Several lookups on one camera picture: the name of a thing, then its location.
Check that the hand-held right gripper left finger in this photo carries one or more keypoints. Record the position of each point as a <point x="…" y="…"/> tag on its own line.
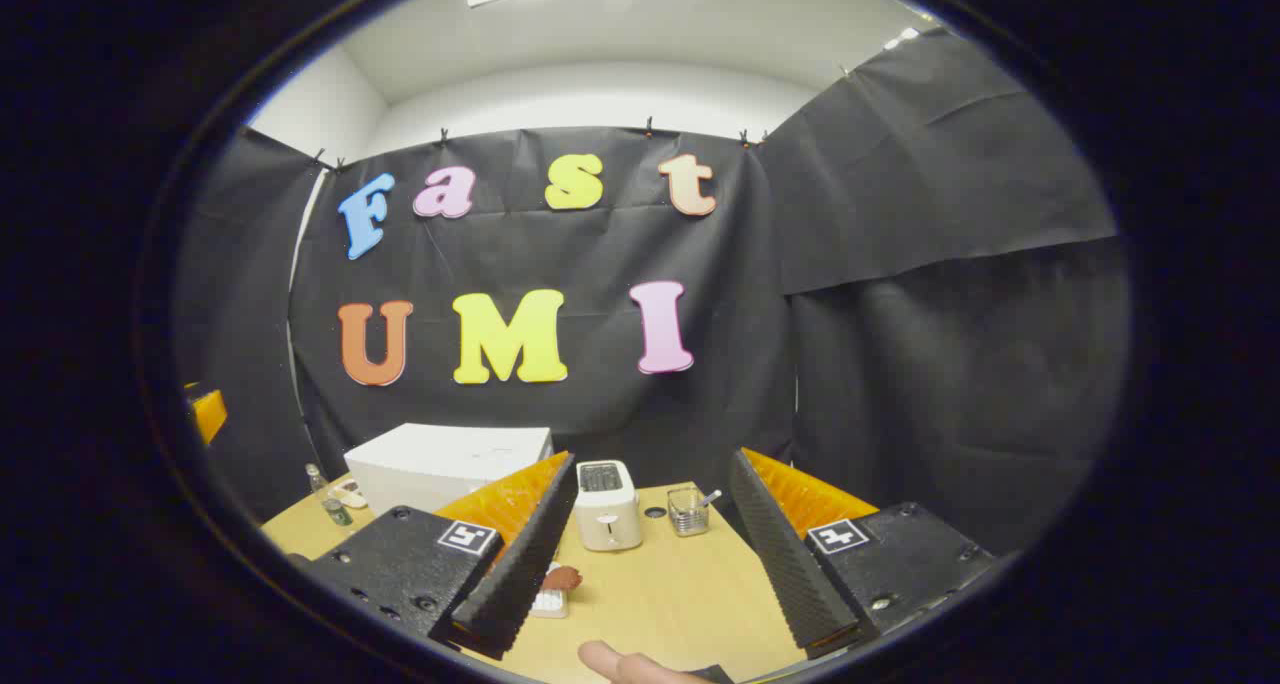
<point x="520" y="574"/>

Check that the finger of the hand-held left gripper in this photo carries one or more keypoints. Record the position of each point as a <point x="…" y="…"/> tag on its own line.
<point x="207" y="414"/>

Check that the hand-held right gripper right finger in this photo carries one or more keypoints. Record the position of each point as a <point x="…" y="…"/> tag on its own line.
<point x="785" y="564"/>

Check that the reddish brown meat piece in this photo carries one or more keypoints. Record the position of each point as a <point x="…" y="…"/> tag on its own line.
<point x="564" y="577"/>

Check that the white microwave oven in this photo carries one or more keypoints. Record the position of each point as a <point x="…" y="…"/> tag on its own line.
<point x="430" y="459"/>

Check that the small white plastic tray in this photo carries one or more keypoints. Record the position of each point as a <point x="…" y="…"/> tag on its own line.
<point x="552" y="602"/>

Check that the cream white toaster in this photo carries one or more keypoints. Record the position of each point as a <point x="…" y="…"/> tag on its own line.
<point x="607" y="514"/>

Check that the clear bottle with green label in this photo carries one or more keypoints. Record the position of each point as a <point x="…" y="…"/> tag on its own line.
<point x="337" y="512"/>

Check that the small white yellow packet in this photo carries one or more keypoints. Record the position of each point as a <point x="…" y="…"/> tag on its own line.
<point x="350" y="494"/>

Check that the black backdrop cloth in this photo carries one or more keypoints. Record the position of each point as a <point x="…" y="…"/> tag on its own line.
<point x="600" y="254"/>

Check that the row of cloth clips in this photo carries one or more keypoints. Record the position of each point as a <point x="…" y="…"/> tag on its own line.
<point x="649" y="126"/>

